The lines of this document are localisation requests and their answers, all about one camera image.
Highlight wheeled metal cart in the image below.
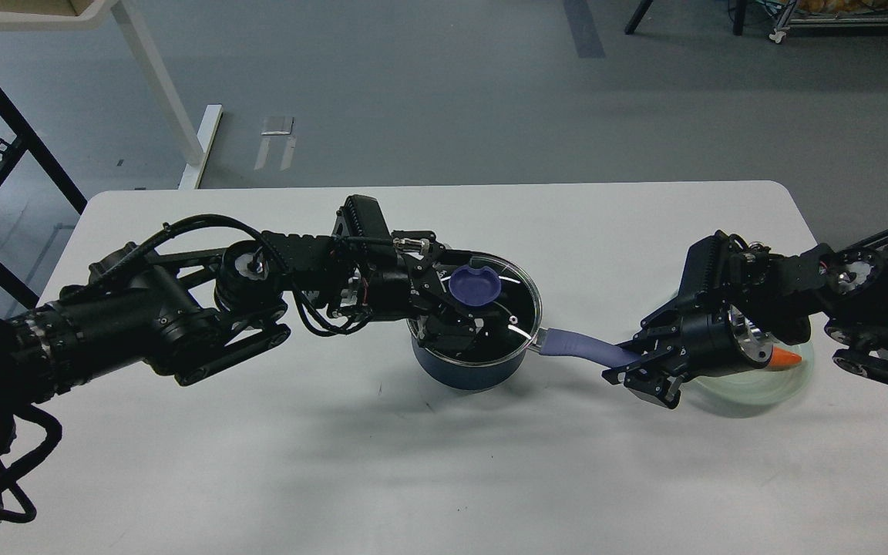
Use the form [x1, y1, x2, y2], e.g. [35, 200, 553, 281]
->
[768, 1, 888, 43]

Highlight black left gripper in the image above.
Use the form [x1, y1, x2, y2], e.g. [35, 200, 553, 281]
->
[349, 230, 503, 359]

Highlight white desk with leg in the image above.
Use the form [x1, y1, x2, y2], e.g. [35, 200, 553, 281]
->
[0, 1, 224, 190]

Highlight orange toy carrot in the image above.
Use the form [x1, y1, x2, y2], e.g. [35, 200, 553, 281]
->
[767, 345, 803, 372]

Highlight pale green glass plate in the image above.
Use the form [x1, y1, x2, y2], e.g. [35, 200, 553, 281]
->
[681, 343, 814, 418]

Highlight blue pot with handle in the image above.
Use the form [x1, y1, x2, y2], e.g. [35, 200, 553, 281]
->
[410, 252, 645, 392]

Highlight glass lid with blue knob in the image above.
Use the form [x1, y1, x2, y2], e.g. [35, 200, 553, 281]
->
[408, 253, 543, 368]

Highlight black stand leg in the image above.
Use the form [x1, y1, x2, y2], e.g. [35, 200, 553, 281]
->
[624, 0, 750, 36]

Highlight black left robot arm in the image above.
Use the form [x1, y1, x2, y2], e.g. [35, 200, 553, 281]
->
[0, 194, 508, 523]

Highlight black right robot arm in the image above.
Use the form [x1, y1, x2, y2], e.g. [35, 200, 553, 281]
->
[602, 229, 888, 409]

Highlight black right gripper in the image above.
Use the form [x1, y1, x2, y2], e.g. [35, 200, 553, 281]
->
[602, 300, 774, 409]

